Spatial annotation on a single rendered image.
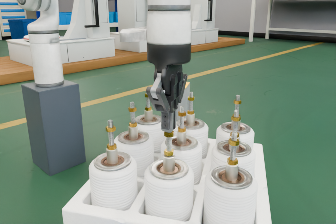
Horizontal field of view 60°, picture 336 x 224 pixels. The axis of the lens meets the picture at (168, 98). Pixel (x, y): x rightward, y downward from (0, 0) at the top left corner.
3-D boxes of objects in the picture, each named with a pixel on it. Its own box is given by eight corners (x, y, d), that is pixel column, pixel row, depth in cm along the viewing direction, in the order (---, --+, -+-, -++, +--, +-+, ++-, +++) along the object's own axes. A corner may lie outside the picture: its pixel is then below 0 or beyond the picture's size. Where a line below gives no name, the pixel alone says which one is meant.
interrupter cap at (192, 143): (183, 134, 72) (183, 132, 72) (205, 145, 67) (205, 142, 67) (158, 143, 68) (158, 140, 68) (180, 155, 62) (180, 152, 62)
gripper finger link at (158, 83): (154, 68, 48) (158, 76, 50) (145, 92, 46) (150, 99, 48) (167, 69, 47) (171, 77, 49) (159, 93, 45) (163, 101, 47)
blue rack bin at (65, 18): (44, 24, 544) (43, 12, 537) (63, 23, 570) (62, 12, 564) (57, 25, 511) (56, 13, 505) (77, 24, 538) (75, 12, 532)
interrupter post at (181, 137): (182, 141, 69) (182, 128, 68) (189, 144, 67) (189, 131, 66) (174, 144, 67) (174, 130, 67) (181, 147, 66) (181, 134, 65)
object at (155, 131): (167, 186, 82) (167, 126, 77) (133, 187, 81) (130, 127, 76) (165, 168, 91) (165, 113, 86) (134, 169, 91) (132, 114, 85)
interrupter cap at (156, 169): (177, 186, 51) (177, 182, 51) (142, 174, 55) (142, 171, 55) (195, 166, 58) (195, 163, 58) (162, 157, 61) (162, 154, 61)
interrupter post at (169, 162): (171, 175, 55) (171, 159, 54) (160, 172, 56) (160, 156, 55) (177, 169, 57) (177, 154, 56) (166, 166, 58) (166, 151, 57)
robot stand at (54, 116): (32, 162, 108) (20, 84, 99) (67, 149, 118) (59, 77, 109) (50, 177, 99) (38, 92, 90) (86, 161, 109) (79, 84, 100)
